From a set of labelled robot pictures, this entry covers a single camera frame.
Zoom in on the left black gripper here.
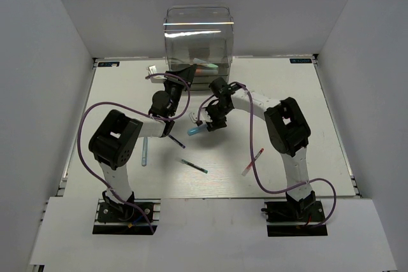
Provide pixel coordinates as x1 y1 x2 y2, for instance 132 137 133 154
163 64 197 117

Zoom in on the green highlighter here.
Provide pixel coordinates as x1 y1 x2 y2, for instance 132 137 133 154
193 58 219 69

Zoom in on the blue highlighter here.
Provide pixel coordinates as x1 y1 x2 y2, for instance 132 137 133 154
187 124 207 136

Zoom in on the clear plastic drawer organizer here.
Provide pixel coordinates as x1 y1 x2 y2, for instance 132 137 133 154
163 5 234 90

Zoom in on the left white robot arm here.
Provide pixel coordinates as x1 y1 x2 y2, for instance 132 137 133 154
89 64 198 220

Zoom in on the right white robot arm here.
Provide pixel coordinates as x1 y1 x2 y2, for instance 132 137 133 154
196 78 316 220

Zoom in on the purple pen refill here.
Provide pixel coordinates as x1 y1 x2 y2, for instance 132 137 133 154
168 134 186 148

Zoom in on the green pen refill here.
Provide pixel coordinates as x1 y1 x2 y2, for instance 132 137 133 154
177 158 208 174

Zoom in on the red pen refill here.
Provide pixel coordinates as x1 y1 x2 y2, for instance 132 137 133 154
242 147 265 176

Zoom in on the light blue pen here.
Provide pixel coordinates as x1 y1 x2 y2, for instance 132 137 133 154
141 137 149 167

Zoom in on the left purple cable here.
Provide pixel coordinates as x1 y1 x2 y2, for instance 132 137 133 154
78 71 192 234

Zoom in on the purple cable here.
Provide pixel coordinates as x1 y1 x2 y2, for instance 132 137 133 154
78 71 192 234
196 82 337 229

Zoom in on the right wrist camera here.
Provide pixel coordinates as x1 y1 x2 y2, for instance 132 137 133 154
189 110 212 126

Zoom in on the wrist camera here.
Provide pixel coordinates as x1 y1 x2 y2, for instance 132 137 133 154
189 110 212 126
145 65 166 83

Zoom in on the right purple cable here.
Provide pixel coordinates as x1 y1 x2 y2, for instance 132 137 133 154
196 82 337 229

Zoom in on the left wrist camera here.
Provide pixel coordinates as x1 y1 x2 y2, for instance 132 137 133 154
145 65 166 83

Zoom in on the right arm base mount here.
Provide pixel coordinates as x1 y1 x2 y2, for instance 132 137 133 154
261 192 328 238

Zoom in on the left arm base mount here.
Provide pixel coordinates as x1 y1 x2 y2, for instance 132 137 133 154
92 191 161 236

